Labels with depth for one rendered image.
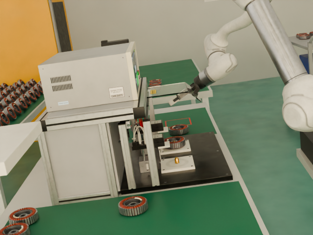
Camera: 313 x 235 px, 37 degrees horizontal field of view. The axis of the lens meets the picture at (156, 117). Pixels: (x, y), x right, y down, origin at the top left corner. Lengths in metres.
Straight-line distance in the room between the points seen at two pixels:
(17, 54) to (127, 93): 3.86
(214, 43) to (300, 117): 0.87
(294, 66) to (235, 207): 0.60
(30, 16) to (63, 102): 3.70
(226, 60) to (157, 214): 1.01
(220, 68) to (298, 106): 0.73
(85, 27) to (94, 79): 5.46
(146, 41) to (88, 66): 5.42
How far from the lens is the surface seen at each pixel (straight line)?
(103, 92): 1.99
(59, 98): 2.02
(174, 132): 2.65
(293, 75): 1.93
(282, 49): 1.96
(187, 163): 2.12
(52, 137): 1.94
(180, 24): 7.36
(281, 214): 3.32
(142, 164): 2.11
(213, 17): 7.40
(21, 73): 5.77
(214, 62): 2.50
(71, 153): 1.94
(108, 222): 1.79
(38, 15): 5.64
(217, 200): 1.82
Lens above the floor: 1.54
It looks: 15 degrees down
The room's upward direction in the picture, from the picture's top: 8 degrees counter-clockwise
